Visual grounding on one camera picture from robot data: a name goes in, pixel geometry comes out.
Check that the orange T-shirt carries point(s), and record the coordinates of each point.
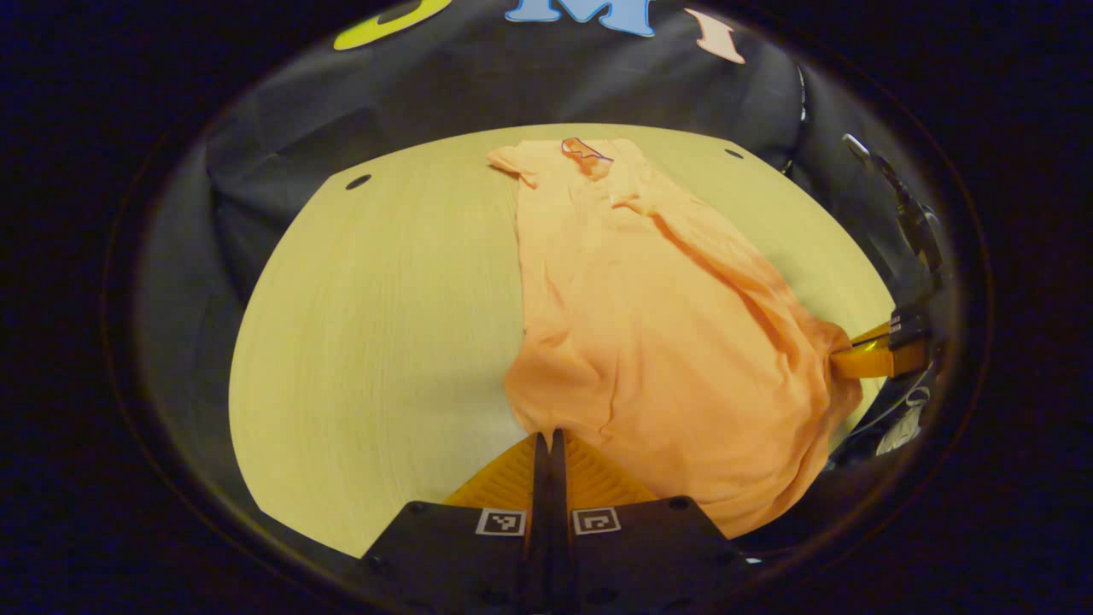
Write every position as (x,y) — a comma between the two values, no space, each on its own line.
(666,342)

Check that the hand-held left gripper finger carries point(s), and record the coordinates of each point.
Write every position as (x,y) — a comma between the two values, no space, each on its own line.
(558,495)
(542,495)

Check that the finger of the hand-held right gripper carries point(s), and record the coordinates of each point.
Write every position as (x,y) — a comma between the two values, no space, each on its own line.
(905,329)
(879,360)

